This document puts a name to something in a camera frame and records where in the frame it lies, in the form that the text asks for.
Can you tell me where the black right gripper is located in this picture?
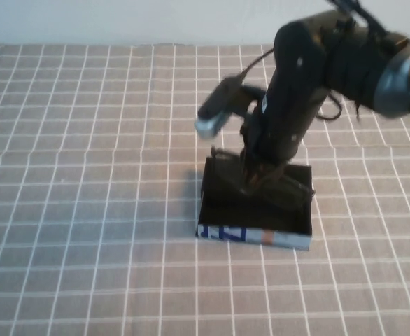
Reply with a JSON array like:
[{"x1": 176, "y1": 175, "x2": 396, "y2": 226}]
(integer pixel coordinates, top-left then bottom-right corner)
[{"x1": 239, "y1": 91, "x2": 320, "y2": 196}]

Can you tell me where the black printed glasses case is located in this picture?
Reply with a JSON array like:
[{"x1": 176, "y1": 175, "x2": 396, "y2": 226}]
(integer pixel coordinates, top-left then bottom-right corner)
[{"x1": 195, "y1": 156, "x2": 313, "y2": 252}]

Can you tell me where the grey white-checked tablecloth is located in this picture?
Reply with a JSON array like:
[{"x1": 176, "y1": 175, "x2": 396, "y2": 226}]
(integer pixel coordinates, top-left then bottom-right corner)
[{"x1": 0, "y1": 42, "x2": 410, "y2": 336}]

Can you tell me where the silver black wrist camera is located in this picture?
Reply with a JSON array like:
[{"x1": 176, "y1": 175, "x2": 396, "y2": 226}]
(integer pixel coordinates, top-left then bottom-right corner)
[{"x1": 195, "y1": 77, "x2": 266, "y2": 140}]

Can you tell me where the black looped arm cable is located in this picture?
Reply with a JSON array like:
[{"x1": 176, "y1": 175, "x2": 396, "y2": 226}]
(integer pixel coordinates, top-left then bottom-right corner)
[{"x1": 316, "y1": 89, "x2": 343, "y2": 123}]

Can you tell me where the thin black camera cable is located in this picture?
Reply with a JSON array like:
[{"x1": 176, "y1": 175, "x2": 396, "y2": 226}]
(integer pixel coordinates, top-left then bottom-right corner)
[{"x1": 239, "y1": 48, "x2": 275, "y2": 78}]

